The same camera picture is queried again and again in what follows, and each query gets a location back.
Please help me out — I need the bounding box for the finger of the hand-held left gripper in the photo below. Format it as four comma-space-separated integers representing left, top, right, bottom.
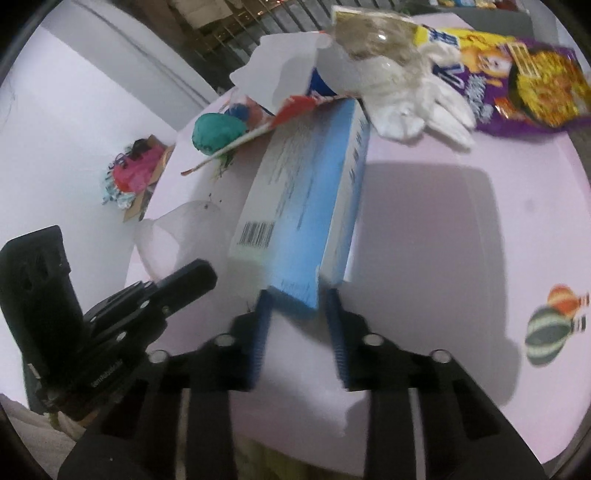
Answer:
85, 258, 218, 340

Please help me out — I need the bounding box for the blue white paper cup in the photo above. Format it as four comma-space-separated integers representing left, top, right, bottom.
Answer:
306, 66, 354, 100

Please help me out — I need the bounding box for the clear plastic cup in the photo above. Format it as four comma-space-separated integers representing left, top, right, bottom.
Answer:
133, 200, 234, 283

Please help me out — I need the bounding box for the white fleece garment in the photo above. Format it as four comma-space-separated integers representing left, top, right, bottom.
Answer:
0, 392, 88, 480

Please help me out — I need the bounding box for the white glove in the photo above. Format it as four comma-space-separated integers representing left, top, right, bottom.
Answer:
358, 58, 477, 151

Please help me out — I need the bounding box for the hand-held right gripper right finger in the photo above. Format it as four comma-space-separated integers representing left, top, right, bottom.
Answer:
324, 290, 546, 480

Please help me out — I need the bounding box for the blue white cardboard box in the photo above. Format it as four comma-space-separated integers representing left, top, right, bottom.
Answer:
228, 98, 371, 320

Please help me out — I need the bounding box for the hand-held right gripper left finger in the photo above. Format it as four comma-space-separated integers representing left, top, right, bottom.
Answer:
58, 291, 271, 480

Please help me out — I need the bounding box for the teal ball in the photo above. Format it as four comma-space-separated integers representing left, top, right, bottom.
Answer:
192, 113, 249, 156

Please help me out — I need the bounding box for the purple yellow noodle packet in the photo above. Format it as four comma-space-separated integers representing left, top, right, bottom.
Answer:
413, 24, 591, 137

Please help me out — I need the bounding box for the pile of colourful cloth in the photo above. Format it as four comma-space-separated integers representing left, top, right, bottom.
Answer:
102, 137, 168, 210

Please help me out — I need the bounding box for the olive brown carton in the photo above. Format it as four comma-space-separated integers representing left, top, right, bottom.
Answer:
331, 7, 419, 63

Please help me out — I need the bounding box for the red white torn wrapper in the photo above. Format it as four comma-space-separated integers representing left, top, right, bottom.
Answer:
180, 31, 334, 177

